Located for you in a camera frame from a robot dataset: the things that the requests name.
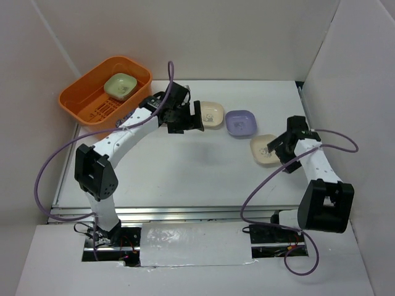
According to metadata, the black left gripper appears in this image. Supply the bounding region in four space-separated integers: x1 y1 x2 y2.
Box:
167 100 203 134

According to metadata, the cream panda plate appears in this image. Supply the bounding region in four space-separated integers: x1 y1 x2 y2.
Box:
201 101 225 129
250 134 281 167

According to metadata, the green panda plate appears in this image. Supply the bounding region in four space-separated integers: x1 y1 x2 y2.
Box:
104 73 138 101

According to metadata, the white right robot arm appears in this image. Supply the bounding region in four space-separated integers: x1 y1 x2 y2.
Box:
267 131 354 233

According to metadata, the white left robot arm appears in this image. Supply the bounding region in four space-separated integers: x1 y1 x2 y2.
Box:
74 96 204 246

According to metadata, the orange plastic bin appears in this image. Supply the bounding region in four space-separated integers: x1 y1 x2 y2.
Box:
59 56 152 132

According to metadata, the cream panda plate back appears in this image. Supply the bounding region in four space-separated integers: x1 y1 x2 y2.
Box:
201 101 225 129

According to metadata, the purple plate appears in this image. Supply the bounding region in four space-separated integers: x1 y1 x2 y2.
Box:
225 110 257 138

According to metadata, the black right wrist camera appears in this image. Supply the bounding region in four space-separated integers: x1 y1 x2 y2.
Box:
286 115 309 133

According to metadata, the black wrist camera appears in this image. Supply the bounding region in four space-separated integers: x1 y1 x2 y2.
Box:
286 115 309 133
165 82 191 109

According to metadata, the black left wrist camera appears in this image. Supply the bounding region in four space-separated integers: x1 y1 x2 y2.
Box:
165 82 191 109

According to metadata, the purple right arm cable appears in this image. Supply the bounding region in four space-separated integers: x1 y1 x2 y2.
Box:
240 129 359 276

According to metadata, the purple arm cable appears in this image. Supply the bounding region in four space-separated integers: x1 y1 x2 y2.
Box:
34 60 177 263
240 129 359 276

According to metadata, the aluminium rail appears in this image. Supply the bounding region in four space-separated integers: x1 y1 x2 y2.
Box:
48 205 278 223

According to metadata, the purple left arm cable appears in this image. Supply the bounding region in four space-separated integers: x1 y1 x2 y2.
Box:
34 60 177 263

